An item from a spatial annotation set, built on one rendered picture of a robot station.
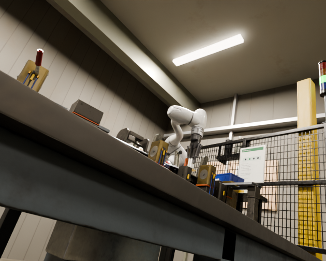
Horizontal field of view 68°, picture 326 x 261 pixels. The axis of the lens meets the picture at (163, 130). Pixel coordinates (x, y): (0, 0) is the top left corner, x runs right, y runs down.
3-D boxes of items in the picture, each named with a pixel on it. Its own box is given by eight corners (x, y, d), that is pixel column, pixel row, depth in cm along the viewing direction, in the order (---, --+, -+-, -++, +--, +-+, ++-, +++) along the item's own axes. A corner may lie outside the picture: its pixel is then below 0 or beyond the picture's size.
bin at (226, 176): (228, 189, 172) (231, 172, 177) (199, 191, 196) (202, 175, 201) (243, 196, 179) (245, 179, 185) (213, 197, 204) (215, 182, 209)
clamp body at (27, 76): (-29, 150, 69) (29, 54, 84) (-31, 156, 80) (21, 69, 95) (3, 161, 74) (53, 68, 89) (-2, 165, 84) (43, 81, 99)
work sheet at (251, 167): (263, 183, 177) (265, 144, 189) (236, 183, 194) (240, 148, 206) (265, 183, 178) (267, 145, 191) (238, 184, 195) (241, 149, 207)
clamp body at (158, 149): (146, 211, 105) (164, 138, 119) (131, 209, 114) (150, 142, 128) (158, 214, 108) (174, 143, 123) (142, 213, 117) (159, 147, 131)
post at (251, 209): (251, 241, 122) (255, 185, 134) (242, 239, 126) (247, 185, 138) (257, 243, 125) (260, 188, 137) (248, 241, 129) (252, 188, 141)
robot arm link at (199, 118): (200, 134, 180) (184, 128, 177) (203, 116, 186) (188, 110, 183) (207, 129, 170) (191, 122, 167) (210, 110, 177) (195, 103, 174)
